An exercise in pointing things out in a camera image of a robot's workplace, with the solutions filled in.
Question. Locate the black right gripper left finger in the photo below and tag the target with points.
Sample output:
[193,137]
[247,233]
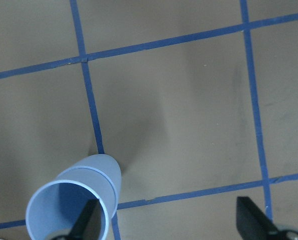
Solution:
[86,227]

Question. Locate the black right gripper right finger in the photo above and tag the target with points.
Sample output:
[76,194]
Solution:
[253,224]

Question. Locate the blue cup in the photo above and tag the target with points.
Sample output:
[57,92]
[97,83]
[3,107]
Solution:
[109,169]
[56,206]

